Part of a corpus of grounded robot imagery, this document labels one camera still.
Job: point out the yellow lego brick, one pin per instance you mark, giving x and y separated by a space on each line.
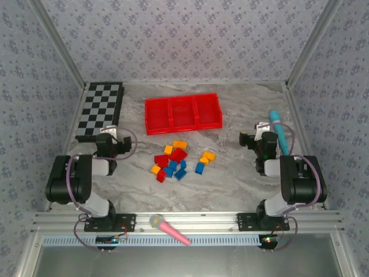
204 161
180 144
209 155
156 169
168 149

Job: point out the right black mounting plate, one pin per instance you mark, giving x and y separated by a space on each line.
246 221

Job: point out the blue lego brick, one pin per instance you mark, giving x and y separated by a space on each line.
172 165
180 174
168 171
199 168
183 164

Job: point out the right circuit board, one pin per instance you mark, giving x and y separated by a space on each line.
269 240

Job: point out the red plastic bin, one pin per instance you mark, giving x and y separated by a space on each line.
158 116
208 111
184 114

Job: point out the black grey chessboard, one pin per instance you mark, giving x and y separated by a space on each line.
98 106

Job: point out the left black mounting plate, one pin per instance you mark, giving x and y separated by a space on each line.
127 222

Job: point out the left circuit board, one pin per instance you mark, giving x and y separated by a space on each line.
111 239

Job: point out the left aluminium frame post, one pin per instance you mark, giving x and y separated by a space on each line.
60 46

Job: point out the circuit board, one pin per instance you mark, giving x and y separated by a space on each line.
269 240
111 239

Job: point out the right aluminium frame post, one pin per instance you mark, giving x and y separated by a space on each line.
312 46

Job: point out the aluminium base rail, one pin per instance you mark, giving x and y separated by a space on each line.
201 220

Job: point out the right aluminium table rail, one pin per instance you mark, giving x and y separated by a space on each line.
299 124

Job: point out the aluminium frame post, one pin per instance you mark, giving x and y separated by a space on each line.
312 46
60 46

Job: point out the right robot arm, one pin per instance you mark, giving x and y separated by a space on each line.
305 184

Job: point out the aluminium table rail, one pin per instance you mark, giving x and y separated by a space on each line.
72 127
299 124

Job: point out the left aluminium table rail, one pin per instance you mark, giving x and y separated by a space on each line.
72 127

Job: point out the blue toy microphone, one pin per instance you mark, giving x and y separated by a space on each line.
278 127

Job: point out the pink toy microphone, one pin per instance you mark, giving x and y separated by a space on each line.
170 230

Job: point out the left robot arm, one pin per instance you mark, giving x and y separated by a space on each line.
60 179

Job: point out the black mounting plate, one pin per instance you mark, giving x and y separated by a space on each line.
127 222
246 221

